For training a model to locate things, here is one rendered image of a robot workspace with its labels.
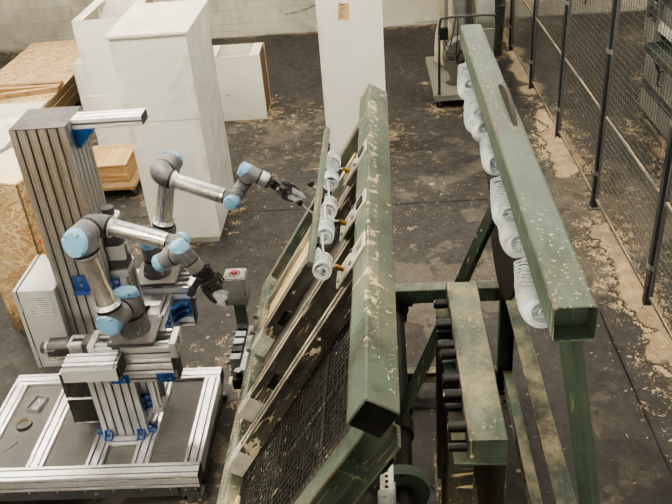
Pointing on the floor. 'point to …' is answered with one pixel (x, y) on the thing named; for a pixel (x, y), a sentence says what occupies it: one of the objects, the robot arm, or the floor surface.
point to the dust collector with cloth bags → (442, 81)
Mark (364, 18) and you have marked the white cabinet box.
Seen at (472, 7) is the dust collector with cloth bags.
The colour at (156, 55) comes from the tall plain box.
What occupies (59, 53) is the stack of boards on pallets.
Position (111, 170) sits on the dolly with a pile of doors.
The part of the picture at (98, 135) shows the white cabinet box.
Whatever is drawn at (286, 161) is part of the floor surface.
